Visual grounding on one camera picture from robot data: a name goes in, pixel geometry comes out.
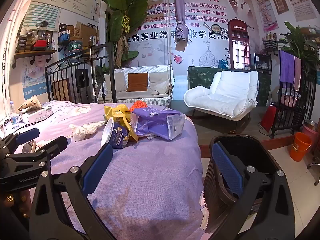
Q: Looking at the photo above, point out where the grey cushion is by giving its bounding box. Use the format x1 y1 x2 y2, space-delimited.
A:
103 71 127 93
148 72 171 96

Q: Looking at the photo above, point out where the white padded lounge chair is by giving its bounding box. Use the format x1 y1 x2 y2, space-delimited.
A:
183 70 259 121

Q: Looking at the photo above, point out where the green round tin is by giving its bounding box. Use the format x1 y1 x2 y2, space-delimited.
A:
68 40 84 53

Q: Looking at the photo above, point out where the blender with red base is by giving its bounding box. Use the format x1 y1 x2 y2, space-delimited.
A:
33 21 50 51

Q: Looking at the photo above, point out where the black iron bed frame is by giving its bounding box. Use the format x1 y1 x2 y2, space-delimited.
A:
44 42 116 104

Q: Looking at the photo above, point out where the black iron rack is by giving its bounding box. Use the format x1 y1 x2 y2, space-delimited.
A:
271 49 318 140

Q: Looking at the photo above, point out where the clear water bottle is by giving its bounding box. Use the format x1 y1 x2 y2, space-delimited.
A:
10 101 20 128

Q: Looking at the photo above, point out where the red telephone booth cabinet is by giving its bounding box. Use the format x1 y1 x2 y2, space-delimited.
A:
227 18 252 71

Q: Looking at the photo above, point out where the black picture frame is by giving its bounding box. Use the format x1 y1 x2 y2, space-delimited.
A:
253 53 272 72

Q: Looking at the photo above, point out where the pink basin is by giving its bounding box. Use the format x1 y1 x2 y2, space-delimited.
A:
280 91 302 108

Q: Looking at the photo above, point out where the yellow snack packet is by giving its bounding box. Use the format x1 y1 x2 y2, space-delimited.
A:
103 104 139 143

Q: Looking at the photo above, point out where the folded purple umbrella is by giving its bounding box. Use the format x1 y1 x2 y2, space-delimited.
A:
172 0 191 52

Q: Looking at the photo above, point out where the green patterned cabinet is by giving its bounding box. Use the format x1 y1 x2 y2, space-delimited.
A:
187 66 272 107

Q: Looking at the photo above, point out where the smartphone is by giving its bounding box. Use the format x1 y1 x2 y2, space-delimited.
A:
21 140 37 154

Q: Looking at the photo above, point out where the white wicker swing sofa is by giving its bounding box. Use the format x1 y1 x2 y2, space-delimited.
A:
97 65 174 108

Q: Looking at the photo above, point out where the blue and white paper cup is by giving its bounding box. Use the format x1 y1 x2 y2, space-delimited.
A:
101 119 130 149

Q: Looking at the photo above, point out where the wooden wall shelf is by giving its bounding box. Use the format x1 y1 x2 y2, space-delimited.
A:
12 50 58 68

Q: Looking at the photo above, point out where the pink plastic bucket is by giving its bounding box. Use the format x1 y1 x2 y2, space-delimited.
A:
302 124 320 142

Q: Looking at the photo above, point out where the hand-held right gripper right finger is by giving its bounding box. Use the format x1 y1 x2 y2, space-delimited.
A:
207 142 296 240

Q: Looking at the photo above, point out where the purple towel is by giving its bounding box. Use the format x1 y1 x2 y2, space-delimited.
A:
279 50 296 84

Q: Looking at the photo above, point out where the artificial banana plant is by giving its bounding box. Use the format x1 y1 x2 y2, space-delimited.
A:
99 0 166 68

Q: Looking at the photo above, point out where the purple plastic bag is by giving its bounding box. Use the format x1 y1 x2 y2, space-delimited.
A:
130 107 186 141

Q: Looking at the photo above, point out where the white cardboard box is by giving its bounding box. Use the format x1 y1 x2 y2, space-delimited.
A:
22 106 54 124

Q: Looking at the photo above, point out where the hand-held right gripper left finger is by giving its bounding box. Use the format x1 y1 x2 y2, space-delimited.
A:
29 144 118 240

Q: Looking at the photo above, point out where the white tissue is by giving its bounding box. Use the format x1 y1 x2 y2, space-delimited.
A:
68 120 106 142

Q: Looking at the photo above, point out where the person's left hand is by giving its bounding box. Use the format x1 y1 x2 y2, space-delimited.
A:
0 189 37 218

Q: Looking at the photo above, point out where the dark brown waste bin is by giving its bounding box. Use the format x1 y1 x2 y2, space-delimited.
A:
203 134 284 214

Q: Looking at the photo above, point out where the large printed wall poster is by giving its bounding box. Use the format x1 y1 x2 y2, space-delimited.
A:
100 0 258 68

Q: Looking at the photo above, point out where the pink towel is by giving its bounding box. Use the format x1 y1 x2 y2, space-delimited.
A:
293 56 302 92

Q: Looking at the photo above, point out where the orange plastic bucket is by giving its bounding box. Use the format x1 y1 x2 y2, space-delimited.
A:
290 132 313 162

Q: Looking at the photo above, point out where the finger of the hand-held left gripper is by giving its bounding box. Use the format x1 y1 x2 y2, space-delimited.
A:
0 128 40 156
5 135 68 167

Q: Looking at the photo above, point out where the green leafy potted plant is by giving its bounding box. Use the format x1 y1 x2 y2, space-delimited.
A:
279 21 320 68

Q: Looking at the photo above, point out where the orange foam fruit net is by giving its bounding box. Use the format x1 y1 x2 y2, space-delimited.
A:
128 100 146 112

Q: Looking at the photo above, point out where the face print wall poster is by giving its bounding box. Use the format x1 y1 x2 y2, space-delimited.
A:
22 54 48 98

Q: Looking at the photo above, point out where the brown cushion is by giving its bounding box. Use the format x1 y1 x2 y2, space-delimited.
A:
126 72 149 93

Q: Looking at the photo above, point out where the beige printed paper cup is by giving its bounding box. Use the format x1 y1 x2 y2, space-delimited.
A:
17 95 42 112

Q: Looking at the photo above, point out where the purple floral blanket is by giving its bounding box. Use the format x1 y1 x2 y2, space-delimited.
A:
2 100 209 240

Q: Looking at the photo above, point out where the red bag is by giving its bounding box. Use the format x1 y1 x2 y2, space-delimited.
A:
260 102 278 133

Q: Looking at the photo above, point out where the pink portrait wall poster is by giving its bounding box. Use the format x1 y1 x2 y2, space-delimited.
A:
251 0 279 32

